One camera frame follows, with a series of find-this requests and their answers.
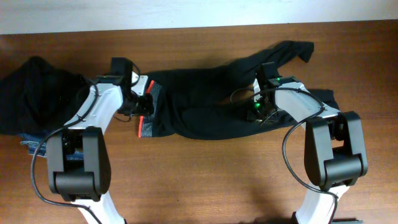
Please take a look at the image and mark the black leggings with red waistband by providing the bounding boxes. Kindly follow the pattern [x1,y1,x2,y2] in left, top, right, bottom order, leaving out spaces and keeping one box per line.
[137,40,340,141]

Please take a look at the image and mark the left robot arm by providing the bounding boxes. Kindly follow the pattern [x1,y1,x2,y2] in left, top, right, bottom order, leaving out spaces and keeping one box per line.
[46,57,154,223]

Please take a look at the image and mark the blue denim jeans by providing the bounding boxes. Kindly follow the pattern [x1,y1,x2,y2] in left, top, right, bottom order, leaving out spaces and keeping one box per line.
[19,133,84,161]

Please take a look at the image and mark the black cable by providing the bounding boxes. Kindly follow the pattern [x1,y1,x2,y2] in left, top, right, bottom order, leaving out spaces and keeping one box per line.
[229,86,340,224]
[30,62,142,224]

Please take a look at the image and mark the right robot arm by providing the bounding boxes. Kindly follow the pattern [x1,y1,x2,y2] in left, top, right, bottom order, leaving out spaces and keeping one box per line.
[250,62,368,224]

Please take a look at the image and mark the left black cable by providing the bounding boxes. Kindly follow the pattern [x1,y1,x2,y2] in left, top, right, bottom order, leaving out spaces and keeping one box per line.
[30,62,142,224]

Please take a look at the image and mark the right black cable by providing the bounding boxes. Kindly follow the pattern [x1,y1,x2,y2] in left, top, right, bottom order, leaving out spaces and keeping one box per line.
[229,86,340,224]

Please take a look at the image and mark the black garment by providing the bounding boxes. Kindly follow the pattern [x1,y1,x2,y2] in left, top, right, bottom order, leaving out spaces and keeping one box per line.
[1,57,90,135]

